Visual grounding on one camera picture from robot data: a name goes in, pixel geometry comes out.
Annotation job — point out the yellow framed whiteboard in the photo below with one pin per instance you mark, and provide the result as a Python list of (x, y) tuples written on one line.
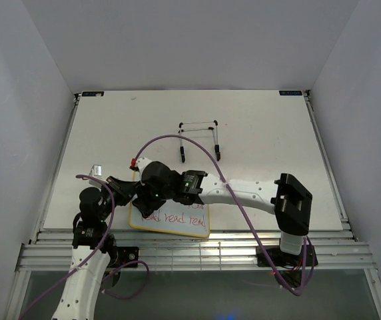
[(174, 218)]

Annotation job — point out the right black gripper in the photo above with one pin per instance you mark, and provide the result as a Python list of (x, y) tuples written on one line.
[(145, 203)]

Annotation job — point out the blue corner label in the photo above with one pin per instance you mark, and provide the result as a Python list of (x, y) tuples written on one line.
[(92, 94), (290, 93)]

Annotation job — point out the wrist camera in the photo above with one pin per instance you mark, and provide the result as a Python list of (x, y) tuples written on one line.
[(95, 174), (139, 165)]

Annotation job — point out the wire whiteboard stand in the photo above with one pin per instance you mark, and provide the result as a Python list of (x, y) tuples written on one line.
[(204, 133)]

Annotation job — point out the left blue corner label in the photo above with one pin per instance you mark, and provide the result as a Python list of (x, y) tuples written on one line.
[(92, 94)]

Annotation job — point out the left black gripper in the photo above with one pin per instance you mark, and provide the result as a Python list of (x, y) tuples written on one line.
[(125, 188)]

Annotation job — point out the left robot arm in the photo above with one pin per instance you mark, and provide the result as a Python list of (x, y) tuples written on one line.
[(94, 248)]

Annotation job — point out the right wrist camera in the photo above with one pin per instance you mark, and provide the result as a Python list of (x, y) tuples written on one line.
[(139, 165)]

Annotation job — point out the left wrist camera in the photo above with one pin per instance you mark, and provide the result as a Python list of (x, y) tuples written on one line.
[(95, 174)]

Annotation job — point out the right blue corner label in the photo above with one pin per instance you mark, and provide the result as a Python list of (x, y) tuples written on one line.
[(290, 93)]

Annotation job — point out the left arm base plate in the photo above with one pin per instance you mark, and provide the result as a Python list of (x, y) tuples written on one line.
[(121, 255)]

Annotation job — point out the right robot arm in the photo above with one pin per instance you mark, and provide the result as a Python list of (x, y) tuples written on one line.
[(286, 198)]

